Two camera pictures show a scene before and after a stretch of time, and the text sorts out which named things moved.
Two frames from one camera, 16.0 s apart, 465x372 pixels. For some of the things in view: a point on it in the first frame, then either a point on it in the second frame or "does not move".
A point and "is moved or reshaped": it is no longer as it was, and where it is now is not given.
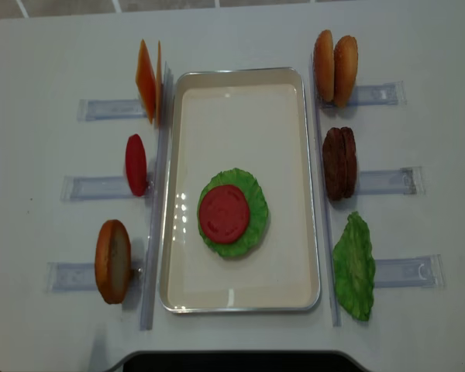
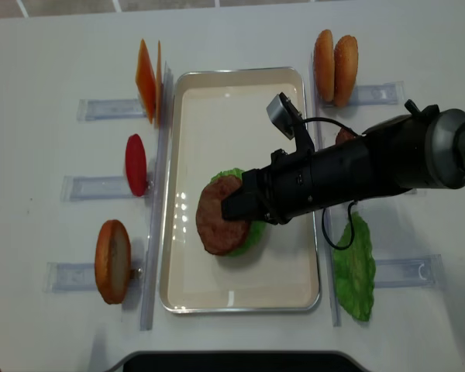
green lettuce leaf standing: [354, 267] does not move
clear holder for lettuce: [425, 271] does not move
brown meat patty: [334, 164] is moved or reshaped
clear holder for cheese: [106, 109] does not move
